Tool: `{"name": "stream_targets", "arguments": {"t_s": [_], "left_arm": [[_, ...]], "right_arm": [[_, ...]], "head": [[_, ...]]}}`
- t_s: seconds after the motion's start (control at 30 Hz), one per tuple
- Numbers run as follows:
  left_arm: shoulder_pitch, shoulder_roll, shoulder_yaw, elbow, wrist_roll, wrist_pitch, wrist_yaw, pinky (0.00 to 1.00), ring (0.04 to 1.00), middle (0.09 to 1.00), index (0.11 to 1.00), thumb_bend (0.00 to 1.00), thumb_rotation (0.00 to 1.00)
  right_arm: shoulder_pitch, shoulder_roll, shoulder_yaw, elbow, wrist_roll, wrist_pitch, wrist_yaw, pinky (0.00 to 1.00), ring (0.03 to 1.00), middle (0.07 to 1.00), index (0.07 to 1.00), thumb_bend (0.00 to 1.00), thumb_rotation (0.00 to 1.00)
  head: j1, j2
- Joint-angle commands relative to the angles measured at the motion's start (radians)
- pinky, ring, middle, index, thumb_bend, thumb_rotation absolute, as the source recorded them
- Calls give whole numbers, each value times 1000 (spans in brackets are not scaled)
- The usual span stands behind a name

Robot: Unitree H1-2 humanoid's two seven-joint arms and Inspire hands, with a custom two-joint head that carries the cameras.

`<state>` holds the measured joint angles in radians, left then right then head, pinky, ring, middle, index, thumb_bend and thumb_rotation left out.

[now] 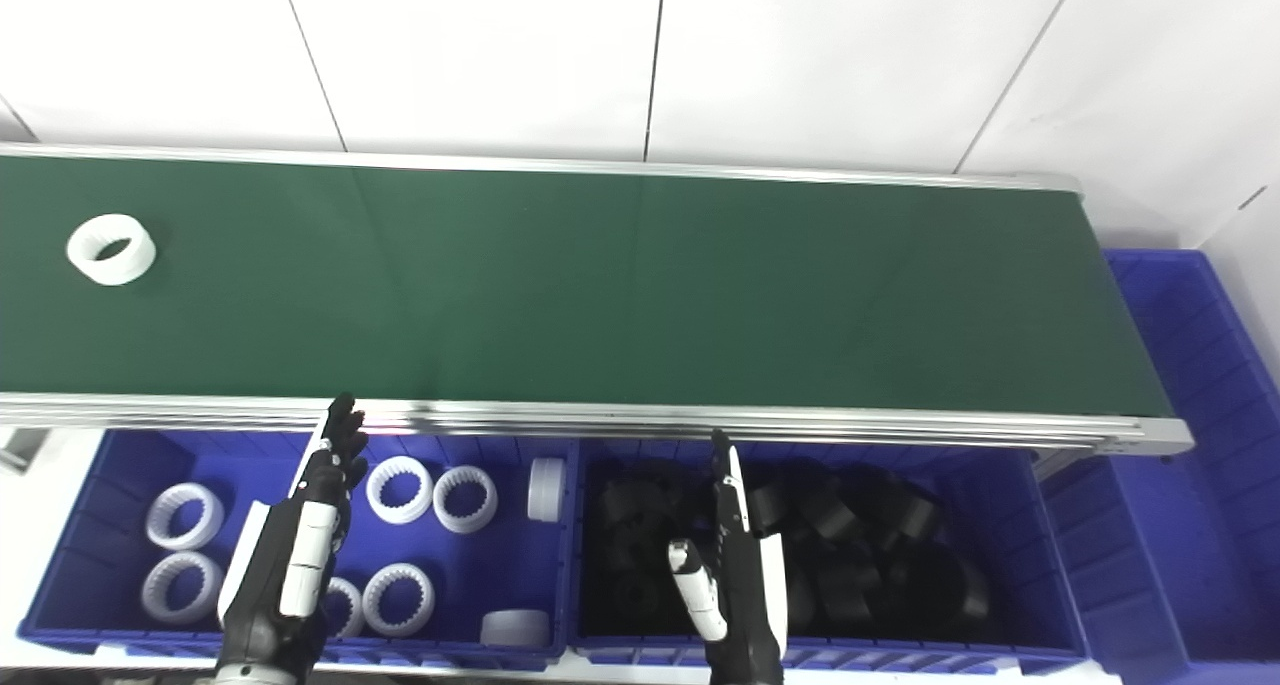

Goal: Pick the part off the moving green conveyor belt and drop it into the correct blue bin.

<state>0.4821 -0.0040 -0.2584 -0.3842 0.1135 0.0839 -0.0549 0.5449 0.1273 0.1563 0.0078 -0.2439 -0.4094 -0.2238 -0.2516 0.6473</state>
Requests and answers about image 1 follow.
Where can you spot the blue plastic bin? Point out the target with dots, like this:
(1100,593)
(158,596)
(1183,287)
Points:
(1180,345)
(1010,525)
(470,575)

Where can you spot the aluminium conveyor support leg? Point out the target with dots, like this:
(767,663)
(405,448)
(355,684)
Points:
(22,450)
(1055,463)

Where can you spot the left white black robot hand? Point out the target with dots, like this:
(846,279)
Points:
(290,575)

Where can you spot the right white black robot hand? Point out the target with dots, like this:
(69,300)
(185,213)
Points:
(740,605)

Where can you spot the green conveyor belt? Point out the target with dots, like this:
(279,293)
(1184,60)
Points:
(600,285)
(800,425)

